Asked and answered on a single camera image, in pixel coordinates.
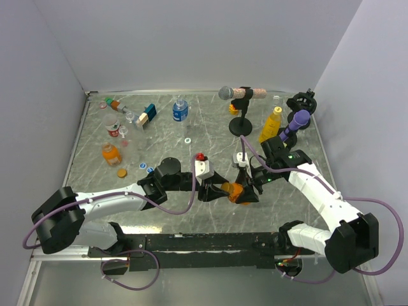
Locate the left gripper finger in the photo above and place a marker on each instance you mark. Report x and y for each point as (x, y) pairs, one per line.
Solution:
(217, 179)
(211, 193)

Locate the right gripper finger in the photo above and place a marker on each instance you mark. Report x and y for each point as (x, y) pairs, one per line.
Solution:
(242, 176)
(247, 196)

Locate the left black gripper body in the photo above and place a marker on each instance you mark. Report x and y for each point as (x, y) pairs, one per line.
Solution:
(185, 183)

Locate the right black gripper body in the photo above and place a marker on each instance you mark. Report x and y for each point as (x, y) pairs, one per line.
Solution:
(261, 175)

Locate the small orange juice bottle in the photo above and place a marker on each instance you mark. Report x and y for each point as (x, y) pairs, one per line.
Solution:
(233, 189)

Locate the tall yellow juice bottle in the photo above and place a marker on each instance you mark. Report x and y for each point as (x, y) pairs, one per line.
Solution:
(272, 125)

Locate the blue label water bottle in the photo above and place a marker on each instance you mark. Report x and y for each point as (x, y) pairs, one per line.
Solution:
(180, 110)

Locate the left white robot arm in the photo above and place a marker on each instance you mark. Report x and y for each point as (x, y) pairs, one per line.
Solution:
(68, 218)

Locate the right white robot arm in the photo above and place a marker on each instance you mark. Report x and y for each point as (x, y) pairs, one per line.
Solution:
(351, 239)

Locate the orange bottle cap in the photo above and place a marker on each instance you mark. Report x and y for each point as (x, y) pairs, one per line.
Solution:
(121, 173)

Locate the open orange juice bottle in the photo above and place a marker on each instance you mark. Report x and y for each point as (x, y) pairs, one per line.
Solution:
(111, 154)

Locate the clear bottle at back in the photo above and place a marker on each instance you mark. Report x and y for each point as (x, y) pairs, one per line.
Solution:
(277, 101)

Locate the red label clear bottle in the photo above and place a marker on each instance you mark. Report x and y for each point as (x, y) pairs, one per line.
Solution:
(111, 124)

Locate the yellow toy brick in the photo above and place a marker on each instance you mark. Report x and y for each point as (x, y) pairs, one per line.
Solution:
(233, 110)

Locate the purple microphone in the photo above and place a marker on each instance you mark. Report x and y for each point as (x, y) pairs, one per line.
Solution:
(300, 119)

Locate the blue and wood block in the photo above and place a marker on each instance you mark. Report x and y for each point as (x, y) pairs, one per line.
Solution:
(146, 117)

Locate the clear small cup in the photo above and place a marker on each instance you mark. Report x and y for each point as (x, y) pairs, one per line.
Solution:
(130, 116)
(123, 131)

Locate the pink glitter microphone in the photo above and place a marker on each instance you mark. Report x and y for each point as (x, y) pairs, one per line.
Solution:
(226, 93)

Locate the black round holder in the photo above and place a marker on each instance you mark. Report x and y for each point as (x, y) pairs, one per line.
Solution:
(301, 101)

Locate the colourful block stack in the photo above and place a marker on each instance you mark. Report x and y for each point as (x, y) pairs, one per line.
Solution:
(116, 105)

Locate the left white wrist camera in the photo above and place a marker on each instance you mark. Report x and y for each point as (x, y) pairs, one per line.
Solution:
(203, 167)

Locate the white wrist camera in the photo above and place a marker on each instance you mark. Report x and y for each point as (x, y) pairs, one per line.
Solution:
(240, 160)
(203, 167)

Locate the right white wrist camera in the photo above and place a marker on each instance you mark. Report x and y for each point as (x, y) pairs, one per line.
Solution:
(240, 160)

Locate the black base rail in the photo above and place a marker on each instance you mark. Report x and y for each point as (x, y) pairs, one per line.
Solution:
(200, 250)

